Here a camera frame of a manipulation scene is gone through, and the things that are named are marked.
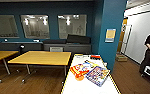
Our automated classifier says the large light wooden table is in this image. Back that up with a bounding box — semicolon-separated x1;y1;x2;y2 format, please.
7;50;73;76

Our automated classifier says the small orange round object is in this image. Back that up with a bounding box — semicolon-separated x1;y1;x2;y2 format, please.
74;74;85;82

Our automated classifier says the purple board game box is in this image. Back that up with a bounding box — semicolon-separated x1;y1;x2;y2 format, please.
85;65;111;87

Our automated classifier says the cardboard box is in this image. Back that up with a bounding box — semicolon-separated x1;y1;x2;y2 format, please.
115;53;129;63

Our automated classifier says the blue yellow board game box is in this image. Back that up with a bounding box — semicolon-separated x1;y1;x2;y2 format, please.
82;59;100;69

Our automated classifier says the white air hockey table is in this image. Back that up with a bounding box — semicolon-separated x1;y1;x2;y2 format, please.
60;53;122;94

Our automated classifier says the yellow wall poster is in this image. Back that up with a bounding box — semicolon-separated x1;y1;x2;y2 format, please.
104;28;117;43

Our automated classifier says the interior glass window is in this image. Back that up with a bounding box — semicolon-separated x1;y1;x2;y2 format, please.
0;14;20;39
20;14;51;40
56;13;88;40

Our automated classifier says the light grey cushion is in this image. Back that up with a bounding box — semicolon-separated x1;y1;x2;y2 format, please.
49;46;64;53

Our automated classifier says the red black box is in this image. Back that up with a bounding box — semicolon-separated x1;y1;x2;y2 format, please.
89;54;102;60

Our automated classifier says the wooden door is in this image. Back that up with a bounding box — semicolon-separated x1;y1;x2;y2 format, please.
117;18;129;54

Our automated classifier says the orange board game box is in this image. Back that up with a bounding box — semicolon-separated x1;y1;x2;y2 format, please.
69;63;91;78

